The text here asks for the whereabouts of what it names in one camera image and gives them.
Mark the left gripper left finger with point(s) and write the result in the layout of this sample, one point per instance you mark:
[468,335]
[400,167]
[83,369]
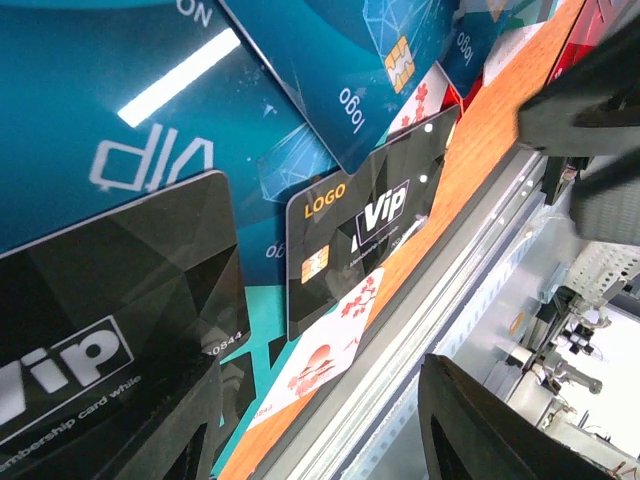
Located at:
[159,424]

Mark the black logo card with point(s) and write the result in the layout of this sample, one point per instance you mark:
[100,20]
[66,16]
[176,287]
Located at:
[90,315]

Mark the blue logo card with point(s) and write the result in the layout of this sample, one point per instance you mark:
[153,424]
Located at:
[357,70]

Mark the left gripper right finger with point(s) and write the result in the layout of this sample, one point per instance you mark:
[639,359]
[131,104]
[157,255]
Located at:
[469,433]

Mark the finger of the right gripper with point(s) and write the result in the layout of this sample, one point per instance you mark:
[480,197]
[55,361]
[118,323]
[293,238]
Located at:
[590,111]

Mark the large blue vip card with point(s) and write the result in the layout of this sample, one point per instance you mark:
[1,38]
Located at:
[103,102]

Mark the white card with red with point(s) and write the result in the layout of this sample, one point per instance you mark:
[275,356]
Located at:
[323,351]

